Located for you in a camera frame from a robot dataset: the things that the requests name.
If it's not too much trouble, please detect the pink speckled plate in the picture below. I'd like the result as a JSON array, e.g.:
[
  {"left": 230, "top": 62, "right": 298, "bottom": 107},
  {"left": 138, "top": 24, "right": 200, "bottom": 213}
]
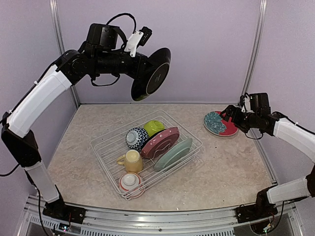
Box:
[{"left": 140, "top": 127, "right": 180, "bottom": 159}]

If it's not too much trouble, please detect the blue white patterned bowl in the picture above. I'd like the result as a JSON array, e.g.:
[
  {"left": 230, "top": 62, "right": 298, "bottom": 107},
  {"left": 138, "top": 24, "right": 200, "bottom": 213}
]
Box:
[{"left": 125, "top": 127, "right": 149, "bottom": 152}]

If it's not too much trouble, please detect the red teal floral plate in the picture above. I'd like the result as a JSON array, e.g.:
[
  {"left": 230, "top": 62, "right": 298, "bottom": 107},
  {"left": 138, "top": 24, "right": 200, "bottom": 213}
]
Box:
[{"left": 203, "top": 111, "right": 238, "bottom": 137}]

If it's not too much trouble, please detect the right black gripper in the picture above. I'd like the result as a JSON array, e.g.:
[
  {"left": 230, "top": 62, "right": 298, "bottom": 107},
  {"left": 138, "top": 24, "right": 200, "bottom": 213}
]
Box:
[{"left": 220, "top": 104, "right": 260, "bottom": 133}]

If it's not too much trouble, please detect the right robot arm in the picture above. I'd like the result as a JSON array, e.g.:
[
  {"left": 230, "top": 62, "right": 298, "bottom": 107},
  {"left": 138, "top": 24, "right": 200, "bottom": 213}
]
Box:
[{"left": 220, "top": 92, "right": 315, "bottom": 218}]

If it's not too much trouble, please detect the light teal plate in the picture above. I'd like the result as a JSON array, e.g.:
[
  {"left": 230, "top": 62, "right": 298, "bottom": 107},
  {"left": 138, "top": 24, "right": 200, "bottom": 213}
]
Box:
[{"left": 153, "top": 138, "right": 192, "bottom": 171}]

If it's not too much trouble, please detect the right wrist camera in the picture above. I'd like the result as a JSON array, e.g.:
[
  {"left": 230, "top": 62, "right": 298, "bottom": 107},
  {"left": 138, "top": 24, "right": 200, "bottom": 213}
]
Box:
[{"left": 238, "top": 92, "right": 253, "bottom": 113}]

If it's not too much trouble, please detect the right aluminium frame post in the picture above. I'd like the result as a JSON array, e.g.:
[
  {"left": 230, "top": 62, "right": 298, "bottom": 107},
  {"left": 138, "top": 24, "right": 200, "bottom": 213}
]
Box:
[{"left": 241, "top": 0, "right": 268, "bottom": 96}]

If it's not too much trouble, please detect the green bowl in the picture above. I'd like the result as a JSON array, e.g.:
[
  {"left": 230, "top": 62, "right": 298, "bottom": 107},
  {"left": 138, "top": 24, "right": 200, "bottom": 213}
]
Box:
[{"left": 144, "top": 120, "right": 165, "bottom": 137}]

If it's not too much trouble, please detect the black plate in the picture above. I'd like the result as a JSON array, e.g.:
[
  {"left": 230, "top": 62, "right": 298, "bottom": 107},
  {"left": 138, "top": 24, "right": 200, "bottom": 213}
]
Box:
[{"left": 131, "top": 48, "right": 171, "bottom": 101}]

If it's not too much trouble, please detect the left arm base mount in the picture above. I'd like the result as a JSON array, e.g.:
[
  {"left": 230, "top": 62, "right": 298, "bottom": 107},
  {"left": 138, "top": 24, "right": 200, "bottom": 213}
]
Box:
[{"left": 43, "top": 199, "right": 86, "bottom": 224}]

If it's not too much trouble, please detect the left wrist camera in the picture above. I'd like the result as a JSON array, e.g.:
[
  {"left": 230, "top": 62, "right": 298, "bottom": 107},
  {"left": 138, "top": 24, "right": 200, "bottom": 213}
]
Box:
[{"left": 124, "top": 26, "right": 152, "bottom": 58}]

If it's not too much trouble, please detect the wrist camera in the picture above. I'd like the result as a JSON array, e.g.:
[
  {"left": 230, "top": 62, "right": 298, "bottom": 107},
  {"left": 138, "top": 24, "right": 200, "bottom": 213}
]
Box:
[
  {"left": 124, "top": 26, "right": 152, "bottom": 58},
  {"left": 238, "top": 92, "right": 253, "bottom": 113}
]

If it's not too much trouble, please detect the white wire dish rack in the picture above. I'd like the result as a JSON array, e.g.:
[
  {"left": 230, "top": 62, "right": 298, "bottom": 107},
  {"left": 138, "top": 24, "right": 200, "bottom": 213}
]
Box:
[{"left": 91, "top": 110, "right": 202, "bottom": 200}]

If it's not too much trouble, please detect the white bowl red rim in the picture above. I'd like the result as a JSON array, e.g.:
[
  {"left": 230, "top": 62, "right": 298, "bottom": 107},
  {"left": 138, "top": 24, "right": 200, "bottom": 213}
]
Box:
[{"left": 119, "top": 173, "right": 145, "bottom": 199}]

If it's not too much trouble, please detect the aluminium front rail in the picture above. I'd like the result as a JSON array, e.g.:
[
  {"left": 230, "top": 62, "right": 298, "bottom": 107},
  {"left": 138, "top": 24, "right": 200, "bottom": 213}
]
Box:
[{"left": 16, "top": 196, "right": 305, "bottom": 236}]

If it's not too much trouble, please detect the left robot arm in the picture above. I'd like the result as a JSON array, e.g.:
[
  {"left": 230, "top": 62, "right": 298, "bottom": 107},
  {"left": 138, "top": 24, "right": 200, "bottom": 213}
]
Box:
[{"left": 1, "top": 22, "right": 153, "bottom": 219}]

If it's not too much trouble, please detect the yellow mug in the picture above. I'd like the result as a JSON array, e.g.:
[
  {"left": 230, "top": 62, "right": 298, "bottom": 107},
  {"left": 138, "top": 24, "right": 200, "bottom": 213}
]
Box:
[{"left": 116, "top": 149, "right": 144, "bottom": 173}]

